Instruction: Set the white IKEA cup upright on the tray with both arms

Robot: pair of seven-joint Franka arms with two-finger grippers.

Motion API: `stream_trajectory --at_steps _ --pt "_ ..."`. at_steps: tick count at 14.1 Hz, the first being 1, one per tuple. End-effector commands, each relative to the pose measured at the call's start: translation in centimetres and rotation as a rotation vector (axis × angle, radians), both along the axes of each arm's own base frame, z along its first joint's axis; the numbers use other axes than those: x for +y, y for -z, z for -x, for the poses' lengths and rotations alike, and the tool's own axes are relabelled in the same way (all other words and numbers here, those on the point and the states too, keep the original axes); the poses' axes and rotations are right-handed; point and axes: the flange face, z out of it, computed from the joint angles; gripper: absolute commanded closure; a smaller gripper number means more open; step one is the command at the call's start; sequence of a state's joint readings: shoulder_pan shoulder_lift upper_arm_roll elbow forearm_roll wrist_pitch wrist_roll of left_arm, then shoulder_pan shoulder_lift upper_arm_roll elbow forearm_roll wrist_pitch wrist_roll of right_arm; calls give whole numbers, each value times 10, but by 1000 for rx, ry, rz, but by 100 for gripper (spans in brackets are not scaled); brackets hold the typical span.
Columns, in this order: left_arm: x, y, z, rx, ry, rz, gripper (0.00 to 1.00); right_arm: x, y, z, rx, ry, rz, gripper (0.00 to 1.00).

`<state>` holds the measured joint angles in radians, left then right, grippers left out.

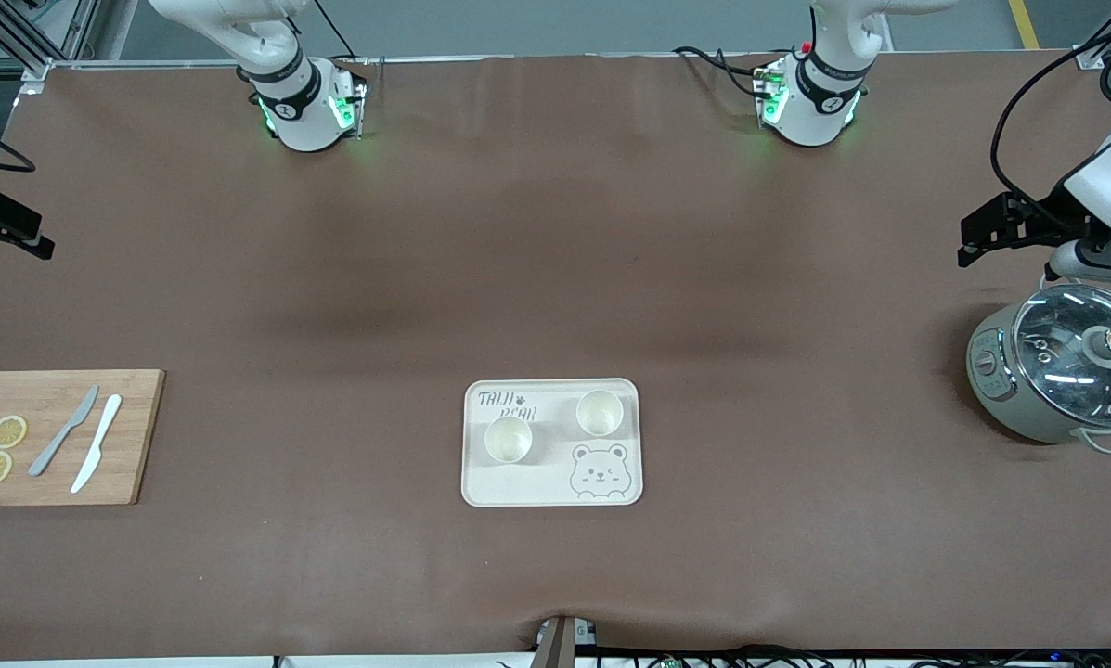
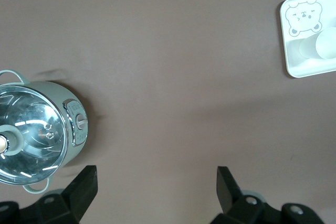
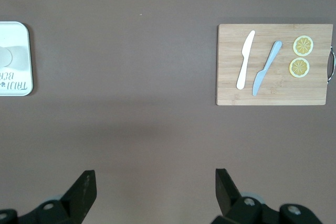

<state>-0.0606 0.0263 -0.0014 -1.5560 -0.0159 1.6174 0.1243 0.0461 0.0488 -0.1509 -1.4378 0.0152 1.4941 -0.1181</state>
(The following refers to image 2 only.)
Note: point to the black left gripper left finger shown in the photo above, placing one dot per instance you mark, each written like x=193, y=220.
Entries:
x=78, y=195

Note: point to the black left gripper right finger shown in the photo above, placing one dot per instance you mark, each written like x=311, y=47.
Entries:
x=231, y=197

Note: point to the white IKEA cup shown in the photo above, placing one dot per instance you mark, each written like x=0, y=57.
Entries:
x=325, y=43

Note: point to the cream tray with bear print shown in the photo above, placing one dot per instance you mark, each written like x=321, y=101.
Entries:
x=302, y=66

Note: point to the glass pot lid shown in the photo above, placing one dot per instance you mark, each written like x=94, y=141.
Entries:
x=34, y=119

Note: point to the grey pot with glass lid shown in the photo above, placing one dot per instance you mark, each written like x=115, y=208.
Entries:
x=60, y=95

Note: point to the brown table cover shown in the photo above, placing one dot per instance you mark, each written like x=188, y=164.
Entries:
x=168, y=51

